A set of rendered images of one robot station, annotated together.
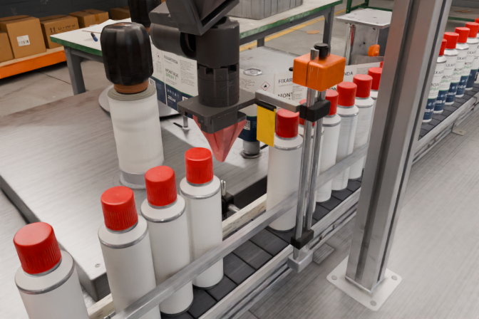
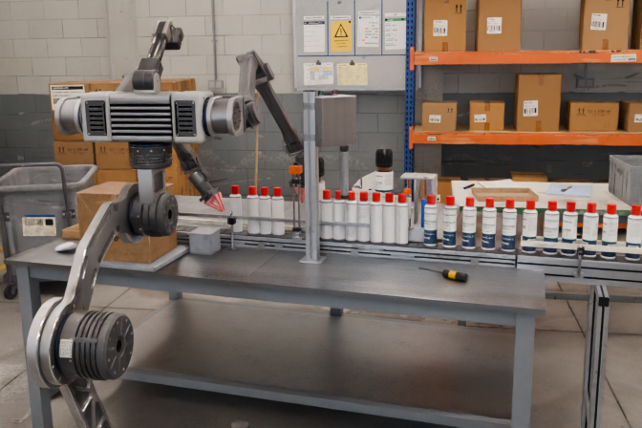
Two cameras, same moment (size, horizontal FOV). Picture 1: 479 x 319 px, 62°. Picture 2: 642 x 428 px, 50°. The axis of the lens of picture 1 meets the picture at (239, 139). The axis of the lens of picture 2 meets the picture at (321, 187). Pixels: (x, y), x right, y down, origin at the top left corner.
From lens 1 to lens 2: 268 cm
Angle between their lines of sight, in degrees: 61
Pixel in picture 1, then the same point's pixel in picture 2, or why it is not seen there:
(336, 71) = (294, 169)
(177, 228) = (262, 203)
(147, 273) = (252, 210)
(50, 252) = (234, 189)
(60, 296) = (232, 201)
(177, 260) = (262, 213)
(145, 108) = not seen: hidden behind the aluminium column
